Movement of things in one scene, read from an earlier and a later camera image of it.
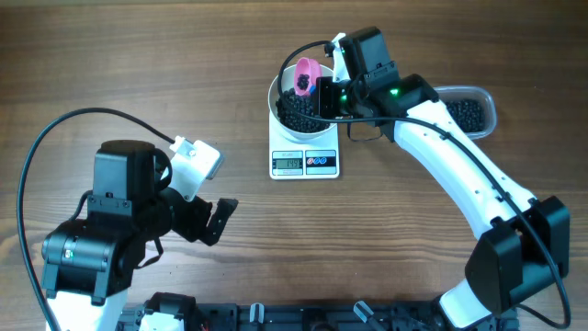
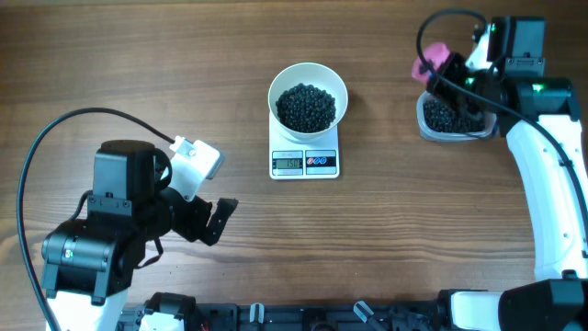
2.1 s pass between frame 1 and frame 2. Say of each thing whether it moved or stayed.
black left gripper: stayed
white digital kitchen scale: stayed
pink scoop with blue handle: moved
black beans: stayed
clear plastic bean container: stayed
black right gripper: moved
